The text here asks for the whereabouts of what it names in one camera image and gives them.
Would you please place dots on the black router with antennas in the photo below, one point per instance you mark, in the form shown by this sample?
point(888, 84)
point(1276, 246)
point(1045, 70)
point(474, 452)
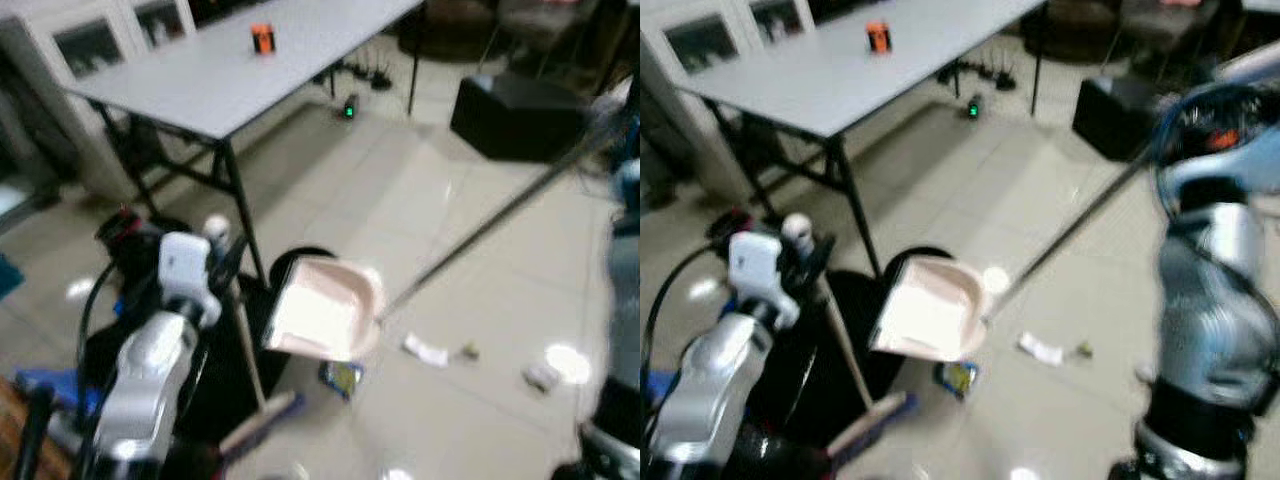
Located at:
point(381, 78)
point(1000, 76)

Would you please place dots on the flat white paper scrap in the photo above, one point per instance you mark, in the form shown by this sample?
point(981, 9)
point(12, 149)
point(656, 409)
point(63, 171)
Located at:
point(1040, 348)
point(425, 350)

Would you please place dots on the black fabric bag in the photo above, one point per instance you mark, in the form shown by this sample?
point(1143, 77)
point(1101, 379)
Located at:
point(800, 400)
point(230, 380)

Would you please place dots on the white glass-front cabinet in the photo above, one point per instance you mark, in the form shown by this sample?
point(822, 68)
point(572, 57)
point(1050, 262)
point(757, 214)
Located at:
point(720, 40)
point(90, 40)

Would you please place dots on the black power strip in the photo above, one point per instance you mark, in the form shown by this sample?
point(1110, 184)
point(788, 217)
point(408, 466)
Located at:
point(352, 70)
point(962, 72)

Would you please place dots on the dark sofa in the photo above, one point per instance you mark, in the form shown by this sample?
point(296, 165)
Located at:
point(1120, 25)
point(500, 25)

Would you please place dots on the orange black small device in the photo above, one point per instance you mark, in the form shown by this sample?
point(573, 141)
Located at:
point(263, 38)
point(878, 37)

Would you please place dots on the small dark litter piece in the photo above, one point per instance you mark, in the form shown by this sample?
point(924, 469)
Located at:
point(467, 351)
point(1083, 349)

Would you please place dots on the blue plastic sheet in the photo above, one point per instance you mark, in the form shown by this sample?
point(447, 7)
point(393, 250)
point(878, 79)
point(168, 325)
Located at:
point(45, 385)
point(655, 385)

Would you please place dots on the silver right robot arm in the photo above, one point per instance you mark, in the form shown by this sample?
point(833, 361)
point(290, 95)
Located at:
point(1210, 300)
point(625, 270)

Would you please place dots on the black box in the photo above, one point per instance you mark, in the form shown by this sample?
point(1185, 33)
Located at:
point(520, 115)
point(1115, 115)

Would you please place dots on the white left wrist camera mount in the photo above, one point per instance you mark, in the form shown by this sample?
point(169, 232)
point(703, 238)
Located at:
point(755, 270)
point(185, 270)

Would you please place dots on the white folding table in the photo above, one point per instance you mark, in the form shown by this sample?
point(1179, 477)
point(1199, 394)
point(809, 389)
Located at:
point(240, 70)
point(850, 70)

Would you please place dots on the black device with green light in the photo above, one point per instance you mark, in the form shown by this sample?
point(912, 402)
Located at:
point(974, 107)
point(350, 108)

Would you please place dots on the blue yellow snack packet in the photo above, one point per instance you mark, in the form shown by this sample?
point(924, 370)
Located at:
point(340, 380)
point(958, 378)

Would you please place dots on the crumpled white litter piece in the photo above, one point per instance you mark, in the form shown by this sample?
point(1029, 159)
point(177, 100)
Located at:
point(1145, 374)
point(540, 377)

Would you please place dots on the broom with purple bristles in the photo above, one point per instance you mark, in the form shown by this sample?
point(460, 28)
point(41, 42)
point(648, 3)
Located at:
point(258, 425)
point(870, 425)

